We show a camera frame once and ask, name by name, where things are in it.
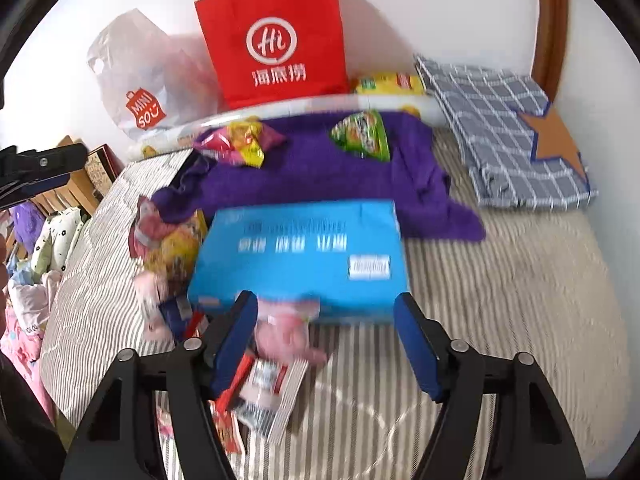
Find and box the pale pink wafer packet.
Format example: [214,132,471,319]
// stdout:
[132,271,172,341]

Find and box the white red sachet packet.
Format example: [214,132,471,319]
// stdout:
[232,359,308,445]

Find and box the yellow snack bag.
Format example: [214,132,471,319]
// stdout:
[143,209,207,282]

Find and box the small pink snack packet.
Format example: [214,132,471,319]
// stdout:
[254,298,328,366]

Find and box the pink yellow chip bag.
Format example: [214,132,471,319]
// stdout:
[193,117,286,169]

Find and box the blue tissue pack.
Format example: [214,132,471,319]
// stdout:
[186,200,410,324]

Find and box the green snack bag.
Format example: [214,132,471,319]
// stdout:
[329,110,390,162]

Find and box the red snack packet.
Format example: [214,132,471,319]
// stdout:
[183,311,256,455]

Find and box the pink silver snack bag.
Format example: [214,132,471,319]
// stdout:
[128,195,178,259]

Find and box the blue cookie packet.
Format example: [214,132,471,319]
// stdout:
[158,295,193,341]

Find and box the white dotted pillow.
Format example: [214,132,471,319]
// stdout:
[30,207,85,275]

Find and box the wooden headboard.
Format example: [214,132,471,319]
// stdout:
[29,134,101,217]

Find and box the pink cartoon bedding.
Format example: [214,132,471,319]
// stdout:
[1,270,63,422]

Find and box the white plastic Miniso bag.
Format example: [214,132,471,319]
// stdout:
[88,9,220,141]

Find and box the grey plaid star bag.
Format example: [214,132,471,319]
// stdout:
[414,54,598,211]

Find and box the purple towel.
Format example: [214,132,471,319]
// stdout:
[152,112,485,242]

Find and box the red paper shopping bag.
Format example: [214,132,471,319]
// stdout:
[195,0,349,110]

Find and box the yellow tea packet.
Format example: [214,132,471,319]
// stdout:
[354,72,425,96]

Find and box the patterned picture frame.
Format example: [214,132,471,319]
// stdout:
[85,144,124,202]

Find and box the brown door frame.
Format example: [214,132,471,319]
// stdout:
[532,0,568,101]

